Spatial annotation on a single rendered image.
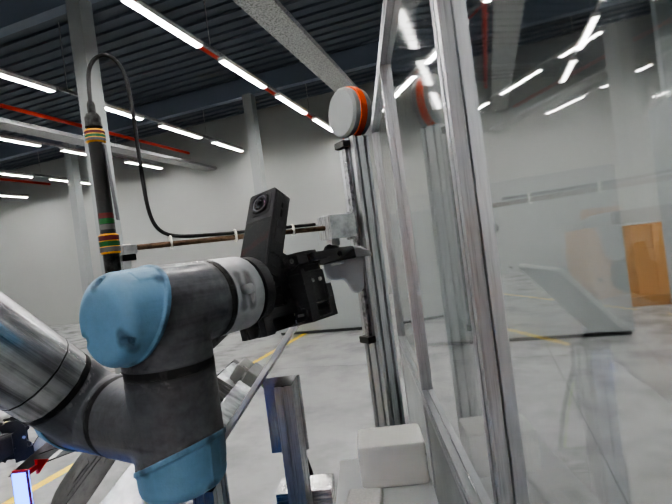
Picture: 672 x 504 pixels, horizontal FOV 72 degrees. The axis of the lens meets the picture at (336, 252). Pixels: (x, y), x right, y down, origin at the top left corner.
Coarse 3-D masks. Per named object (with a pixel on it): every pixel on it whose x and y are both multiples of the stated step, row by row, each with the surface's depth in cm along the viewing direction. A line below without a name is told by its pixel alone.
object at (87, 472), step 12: (84, 456) 113; (96, 456) 110; (72, 468) 115; (84, 468) 110; (96, 468) 108; (108, 468) 107; (72, 480) 110; (84, 480) 108; (96, 480) 106; (60, 492) 111; (72, 492) 107; (84, 492) 105
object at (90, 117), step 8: (88, 104) 105; (88, 112) 105; (88, 120) 105; (96, 120) 105; (88, 128) 107; (104, 256) 105; (112, 256) 105; (104, 264) 105; (112, 264) 105; (120, 264) 107
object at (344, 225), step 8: (328, 216) 134; (336, 216) 135; (344, 216) 137; (352, 216) 138; (320, 224) 139; (328, 224) 135; (336, 224) 135; (344, 224) 137; (352, 224) 138; (320, 232) 139; (328, 232) 135; (336, 232) 135; (344, 232) 136; (352, 232) 138; (320, 240) 140
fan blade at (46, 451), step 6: (48, 444) 90; (42, 450) 88; (48, 450) 86; (54, 450) 85; (30, 456) 88; (36, 456) 86; (42, 456) 84; (48, 456) 83; (60, 456) 81; (24, 462) 86; (30, 462) 84; (18, 468) 85; (24, 468) 83
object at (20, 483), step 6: (12, 474) 72; (18, 474) 71; (24, 474) 71; (12, 480) 72; (18, 480) 71; (24, 480) 71; (18, 486) 71; (24, 486) 71; (18, 492) 71; (24, 492) 71; (18, 498) 72; (24, 498) 71
